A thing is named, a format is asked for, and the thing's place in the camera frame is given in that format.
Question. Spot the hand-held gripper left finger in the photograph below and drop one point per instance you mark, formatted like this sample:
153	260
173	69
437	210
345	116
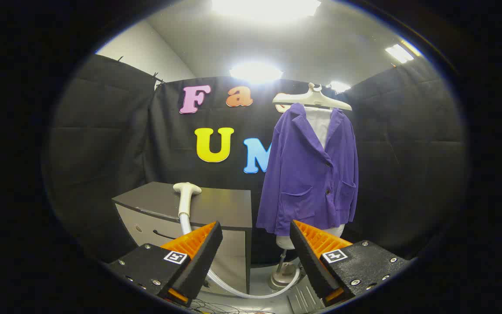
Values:
203	261

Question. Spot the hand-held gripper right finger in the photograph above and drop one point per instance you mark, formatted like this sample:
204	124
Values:
307	261

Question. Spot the white clothes hanger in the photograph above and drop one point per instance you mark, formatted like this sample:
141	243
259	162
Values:
312	99

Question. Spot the metal mannequin stand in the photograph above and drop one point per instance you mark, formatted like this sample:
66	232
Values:
282	277

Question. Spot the grey ribbed floor plate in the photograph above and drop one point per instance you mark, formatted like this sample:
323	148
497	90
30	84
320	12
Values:
303	298

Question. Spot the grey cabinet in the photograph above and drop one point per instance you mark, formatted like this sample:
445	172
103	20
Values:
225	205

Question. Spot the white mannequin torso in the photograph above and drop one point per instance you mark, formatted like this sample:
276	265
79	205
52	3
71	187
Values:
319	122

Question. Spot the small ceiling light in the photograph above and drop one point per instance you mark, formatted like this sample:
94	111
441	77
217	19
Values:
340	87

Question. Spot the round ceiling light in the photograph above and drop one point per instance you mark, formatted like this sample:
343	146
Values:
255	72

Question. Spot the rectangular ceiling light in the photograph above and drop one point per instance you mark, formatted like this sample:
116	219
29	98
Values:
399	53

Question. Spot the large ceiling light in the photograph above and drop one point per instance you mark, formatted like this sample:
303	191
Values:
266	6

